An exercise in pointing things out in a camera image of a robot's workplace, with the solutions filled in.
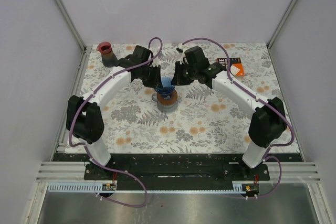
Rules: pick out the clear glass carafe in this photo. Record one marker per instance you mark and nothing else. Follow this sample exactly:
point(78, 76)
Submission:
point(162, 108)

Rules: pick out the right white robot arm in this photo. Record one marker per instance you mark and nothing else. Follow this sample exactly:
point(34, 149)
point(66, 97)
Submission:
point(267, 116)

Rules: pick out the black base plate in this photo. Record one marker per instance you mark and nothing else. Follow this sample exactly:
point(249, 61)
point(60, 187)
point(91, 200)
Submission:
point(162, 171)

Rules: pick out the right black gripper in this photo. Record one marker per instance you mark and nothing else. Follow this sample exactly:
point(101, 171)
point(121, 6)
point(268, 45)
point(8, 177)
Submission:
point(177, 80)

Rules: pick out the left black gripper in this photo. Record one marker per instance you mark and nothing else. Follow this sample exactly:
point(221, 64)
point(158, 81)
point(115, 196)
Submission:
point(156, 82)

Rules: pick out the blue cone dripper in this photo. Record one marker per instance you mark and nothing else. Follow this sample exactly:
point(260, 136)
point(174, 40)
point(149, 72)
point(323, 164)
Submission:
point(167, 88)

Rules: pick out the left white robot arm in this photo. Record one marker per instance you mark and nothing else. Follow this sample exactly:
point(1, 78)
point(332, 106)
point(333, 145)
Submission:
point(84, 119)

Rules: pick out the white slotted cable duct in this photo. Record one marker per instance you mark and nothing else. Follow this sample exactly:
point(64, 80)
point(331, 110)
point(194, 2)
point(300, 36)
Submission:
point(118, 187)

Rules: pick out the brown wooden ring holder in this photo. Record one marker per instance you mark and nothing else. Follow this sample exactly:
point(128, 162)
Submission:
point(170, 99)

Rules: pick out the orange coffee filter box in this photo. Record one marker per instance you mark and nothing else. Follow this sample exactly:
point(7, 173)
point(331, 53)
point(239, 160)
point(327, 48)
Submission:
point(236, 67)

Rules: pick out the red topped dark flask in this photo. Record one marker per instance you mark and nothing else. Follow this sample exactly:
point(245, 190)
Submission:
point(107, 55)

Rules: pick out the aluminium frame rail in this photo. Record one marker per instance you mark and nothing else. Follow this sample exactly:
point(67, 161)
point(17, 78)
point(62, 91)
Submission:
point(67, 19)

